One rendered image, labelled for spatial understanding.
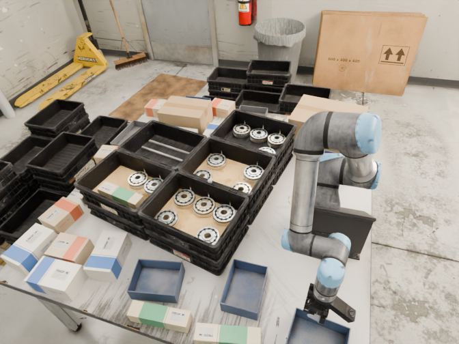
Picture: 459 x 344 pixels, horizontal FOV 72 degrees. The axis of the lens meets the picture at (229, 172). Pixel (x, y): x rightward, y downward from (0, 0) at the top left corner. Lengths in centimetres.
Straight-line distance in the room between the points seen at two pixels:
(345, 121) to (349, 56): 312
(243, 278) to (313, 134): 73
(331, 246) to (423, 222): 175
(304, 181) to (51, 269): 112
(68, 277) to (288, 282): 92
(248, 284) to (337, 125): 78
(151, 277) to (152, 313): 20
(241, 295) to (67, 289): 71
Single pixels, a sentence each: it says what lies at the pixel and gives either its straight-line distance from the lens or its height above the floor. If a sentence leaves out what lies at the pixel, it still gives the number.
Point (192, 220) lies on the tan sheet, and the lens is 147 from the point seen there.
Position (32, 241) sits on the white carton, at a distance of 175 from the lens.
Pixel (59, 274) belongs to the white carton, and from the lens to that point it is 157.
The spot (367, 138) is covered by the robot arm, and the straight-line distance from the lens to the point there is 97.
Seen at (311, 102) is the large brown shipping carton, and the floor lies 90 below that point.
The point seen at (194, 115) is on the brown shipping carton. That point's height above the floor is 86.
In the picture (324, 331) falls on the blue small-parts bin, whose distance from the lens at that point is 138.
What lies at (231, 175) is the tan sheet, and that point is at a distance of 164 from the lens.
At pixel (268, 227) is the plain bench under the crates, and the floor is 70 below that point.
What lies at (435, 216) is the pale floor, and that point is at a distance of 288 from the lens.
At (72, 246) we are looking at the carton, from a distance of 165.
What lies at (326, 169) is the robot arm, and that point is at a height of 105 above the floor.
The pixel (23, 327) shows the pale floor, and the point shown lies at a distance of 253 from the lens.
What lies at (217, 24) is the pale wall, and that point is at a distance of 449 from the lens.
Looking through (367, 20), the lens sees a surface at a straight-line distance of 401.
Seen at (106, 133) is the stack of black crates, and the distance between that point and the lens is 298.
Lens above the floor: 198
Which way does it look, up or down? 43 degrees down
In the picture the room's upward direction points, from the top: 4 degrees counter-clockwise
